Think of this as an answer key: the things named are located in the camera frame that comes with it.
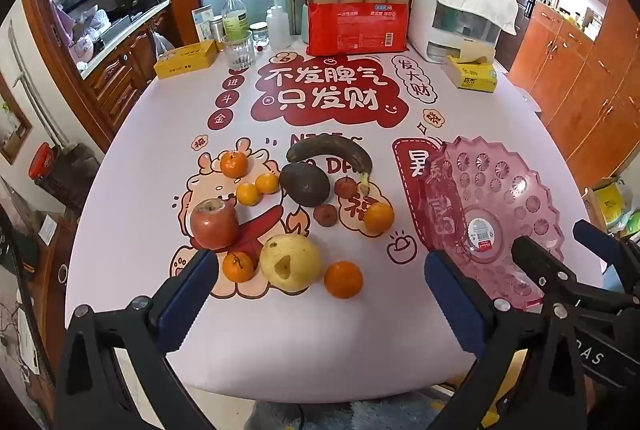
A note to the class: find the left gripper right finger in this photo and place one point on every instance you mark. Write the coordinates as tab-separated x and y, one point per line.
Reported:
550	392

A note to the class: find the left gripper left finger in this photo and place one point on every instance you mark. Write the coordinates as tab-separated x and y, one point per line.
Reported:
91	392

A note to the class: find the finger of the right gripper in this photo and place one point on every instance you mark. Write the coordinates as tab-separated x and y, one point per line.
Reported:
623	253
559	284

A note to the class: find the large orange front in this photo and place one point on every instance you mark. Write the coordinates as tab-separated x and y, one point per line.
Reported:
343	280

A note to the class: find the red apple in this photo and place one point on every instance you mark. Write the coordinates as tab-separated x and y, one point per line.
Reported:
214	224

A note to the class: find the red date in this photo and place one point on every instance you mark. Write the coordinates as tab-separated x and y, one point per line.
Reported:
345	187
326	215

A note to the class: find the yellow pear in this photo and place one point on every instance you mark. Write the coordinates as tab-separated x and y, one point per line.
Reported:
291	262

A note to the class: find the small yellow orange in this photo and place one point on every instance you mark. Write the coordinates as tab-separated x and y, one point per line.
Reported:
267	183
248	194

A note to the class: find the overripe brown banana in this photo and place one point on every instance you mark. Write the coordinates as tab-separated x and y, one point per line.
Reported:
338	146

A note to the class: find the dark avocado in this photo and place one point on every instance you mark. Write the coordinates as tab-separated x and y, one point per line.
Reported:
307	184

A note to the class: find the cardboard box on floor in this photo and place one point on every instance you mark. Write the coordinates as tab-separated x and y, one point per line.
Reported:
612	207

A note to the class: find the pink plastic fruit tray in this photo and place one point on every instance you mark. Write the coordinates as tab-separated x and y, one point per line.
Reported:
475	198

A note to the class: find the wooden cabinet right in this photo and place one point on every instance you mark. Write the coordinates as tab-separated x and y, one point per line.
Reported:
587	89

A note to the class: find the yellow tissue box right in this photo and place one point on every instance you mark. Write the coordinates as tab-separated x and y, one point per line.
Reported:
476	75

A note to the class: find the white dispenser appliance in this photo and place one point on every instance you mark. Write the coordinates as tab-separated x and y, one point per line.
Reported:
436	32

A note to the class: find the red paper cup package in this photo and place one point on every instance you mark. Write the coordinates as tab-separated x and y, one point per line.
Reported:
357	26

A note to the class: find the yellow box left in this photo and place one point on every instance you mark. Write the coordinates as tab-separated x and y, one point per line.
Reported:
186	59

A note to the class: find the kitchen counter cabinet left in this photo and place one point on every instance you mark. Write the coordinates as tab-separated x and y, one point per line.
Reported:
102	95

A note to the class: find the white squeeze bottle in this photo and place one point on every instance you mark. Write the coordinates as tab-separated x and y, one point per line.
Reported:
278	28

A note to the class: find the clear drinking glass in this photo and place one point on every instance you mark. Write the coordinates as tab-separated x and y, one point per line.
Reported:
239	51

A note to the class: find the small glass jar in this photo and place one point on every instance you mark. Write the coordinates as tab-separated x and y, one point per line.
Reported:
260	35

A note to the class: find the clear plastic bottle green label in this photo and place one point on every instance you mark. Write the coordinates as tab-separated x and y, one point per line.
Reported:
234	20

